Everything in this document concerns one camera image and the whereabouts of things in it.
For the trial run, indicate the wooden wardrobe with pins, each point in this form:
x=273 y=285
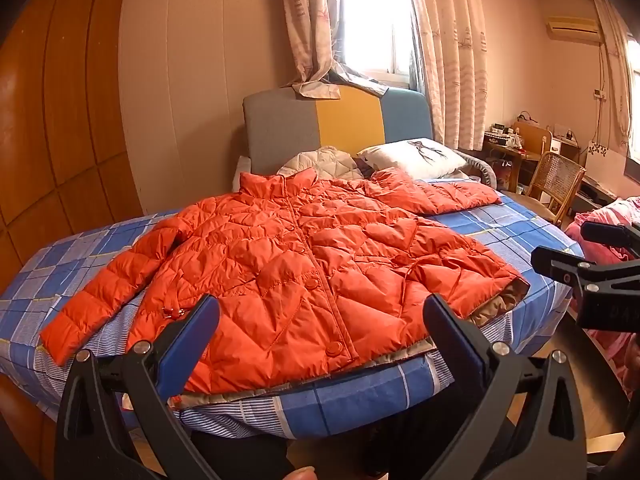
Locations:
x=60 y=110

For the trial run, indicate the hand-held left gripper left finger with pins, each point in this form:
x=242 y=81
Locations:
x=192 y=342

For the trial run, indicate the beige side window curtain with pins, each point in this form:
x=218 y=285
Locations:
x=612 y=65

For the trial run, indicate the pink bedding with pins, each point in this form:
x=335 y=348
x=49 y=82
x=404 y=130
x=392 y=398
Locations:
x=582 y=225

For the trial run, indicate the beige patterned curtain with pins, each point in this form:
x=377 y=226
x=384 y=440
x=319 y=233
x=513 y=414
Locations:
x=307 y=25
x=450 y=45

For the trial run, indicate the white printed pillow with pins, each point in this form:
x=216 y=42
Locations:
x=410 y=157

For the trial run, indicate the bed with blue plaid sheet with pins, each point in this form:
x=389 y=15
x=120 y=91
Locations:
x=525 y=230

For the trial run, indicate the person's left hand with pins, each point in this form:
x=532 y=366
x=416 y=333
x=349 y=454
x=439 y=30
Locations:
x=299 y=474

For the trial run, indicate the rattan wooden chair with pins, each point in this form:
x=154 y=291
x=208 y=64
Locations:
x=555 y=180

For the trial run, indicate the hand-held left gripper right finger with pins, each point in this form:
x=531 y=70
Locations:
x=450 y=332

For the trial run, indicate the wall air conditioner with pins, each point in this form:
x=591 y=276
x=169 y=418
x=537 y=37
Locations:
x=572 y=30

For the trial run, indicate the cluttered wooden desk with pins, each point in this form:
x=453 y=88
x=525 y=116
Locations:
x=505 y=152

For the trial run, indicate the orange quilted down jacket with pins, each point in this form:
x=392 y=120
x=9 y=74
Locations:
x=300 y=260

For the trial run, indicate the white quilted jacket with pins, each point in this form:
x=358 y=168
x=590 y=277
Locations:
x=325 y=162

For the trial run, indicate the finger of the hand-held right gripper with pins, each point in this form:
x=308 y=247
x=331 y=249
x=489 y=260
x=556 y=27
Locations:
x=607 y=234
x=555 y=265

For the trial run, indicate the grey yellow blue headboard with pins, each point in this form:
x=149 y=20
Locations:
x=280 y=125

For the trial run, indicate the bright window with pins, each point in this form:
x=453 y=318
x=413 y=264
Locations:
x=372 y=15

